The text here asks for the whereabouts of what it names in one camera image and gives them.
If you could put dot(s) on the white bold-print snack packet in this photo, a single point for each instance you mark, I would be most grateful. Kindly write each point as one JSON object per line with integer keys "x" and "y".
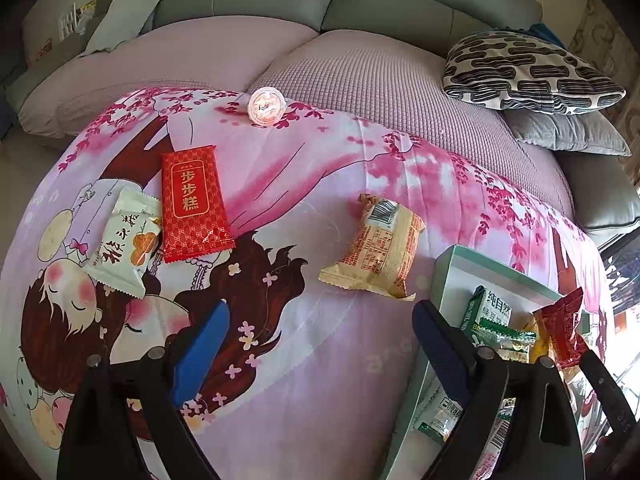
{"x": 442, "y": 417}

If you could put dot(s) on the blue cloth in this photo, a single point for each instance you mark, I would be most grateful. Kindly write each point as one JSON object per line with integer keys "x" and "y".
{"x": 545, "y": 32}

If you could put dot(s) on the white paper leaflets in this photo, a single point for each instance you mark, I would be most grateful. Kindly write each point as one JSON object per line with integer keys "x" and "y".
{"x": 70, "y": 22}

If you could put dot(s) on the red cake packet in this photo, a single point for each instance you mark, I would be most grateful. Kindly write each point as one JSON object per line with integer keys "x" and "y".
{"x": 197, "y": 205}

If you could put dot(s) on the clear pink jelly cup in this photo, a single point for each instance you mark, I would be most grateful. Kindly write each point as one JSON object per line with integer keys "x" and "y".
{"x": 265, "y": 105}

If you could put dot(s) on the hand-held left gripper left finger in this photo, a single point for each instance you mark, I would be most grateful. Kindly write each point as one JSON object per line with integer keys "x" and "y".
{"x": 200, "y": 355}

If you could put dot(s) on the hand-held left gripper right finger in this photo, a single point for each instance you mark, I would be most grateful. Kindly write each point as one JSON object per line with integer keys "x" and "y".
{"x": 440, "y": 350}

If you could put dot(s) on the grey quilted pillow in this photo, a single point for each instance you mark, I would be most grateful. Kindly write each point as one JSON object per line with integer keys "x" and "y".
{"x": 565, "y": 132}

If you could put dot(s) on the beige patterned curtain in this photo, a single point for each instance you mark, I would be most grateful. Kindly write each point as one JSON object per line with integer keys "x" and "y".
{"x": 610, "y": 35}

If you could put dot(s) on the white box with green rim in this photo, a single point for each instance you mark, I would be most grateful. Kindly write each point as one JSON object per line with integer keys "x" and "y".
{"x": 460, "y": 270}

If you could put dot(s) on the pale green cushion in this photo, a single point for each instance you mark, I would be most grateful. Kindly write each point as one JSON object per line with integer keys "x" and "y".
{"x": 125, "y": 20}

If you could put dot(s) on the beige orange-print snack packet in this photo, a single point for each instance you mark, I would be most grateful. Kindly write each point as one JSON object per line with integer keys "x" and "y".
{"x": 380, "y": 245}

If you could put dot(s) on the red gold-dotted snack packet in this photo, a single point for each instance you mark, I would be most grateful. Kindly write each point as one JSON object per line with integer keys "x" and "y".
{"x": 562, "y": 325}

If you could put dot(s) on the pink waffle sofa cover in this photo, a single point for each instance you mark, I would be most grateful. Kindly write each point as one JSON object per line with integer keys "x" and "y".
{"x": 375, "y": 85}

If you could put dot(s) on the grey sofa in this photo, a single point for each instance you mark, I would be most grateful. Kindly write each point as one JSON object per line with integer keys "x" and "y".
{"x": 250, "y": 5}

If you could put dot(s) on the green biscuit packet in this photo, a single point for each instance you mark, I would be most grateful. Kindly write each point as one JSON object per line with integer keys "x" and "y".
{"x": 492, "y": 310}

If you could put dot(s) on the white orange-picture snack packet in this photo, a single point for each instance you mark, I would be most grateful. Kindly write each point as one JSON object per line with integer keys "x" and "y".
{"x": 120, "y": 250}

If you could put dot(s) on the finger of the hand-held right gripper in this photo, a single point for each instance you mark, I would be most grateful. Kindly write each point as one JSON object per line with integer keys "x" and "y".
{"x": 605, "y": 390}

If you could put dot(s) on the black white patterned pillow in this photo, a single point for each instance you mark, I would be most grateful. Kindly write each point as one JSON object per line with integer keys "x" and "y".
{"x": 525, "y": 70}

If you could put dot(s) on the printed pink blanket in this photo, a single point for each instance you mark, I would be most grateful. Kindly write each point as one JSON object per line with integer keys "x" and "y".
{"x": 320, "y": 360}

